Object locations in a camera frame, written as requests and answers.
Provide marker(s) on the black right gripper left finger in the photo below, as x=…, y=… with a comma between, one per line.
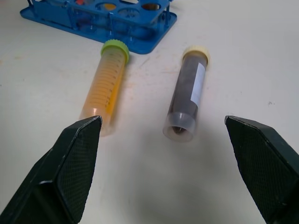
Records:
x=58, y=177

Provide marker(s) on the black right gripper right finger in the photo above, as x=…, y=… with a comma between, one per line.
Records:
x=261, y=168

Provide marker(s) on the orange tube with green cap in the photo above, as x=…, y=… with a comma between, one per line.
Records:
x=106, y=86

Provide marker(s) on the dark tube with cream cap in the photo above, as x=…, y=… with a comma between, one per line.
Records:
x=187, y=93

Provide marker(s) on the blue tube rack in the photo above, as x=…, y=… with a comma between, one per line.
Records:
x=121, y=25

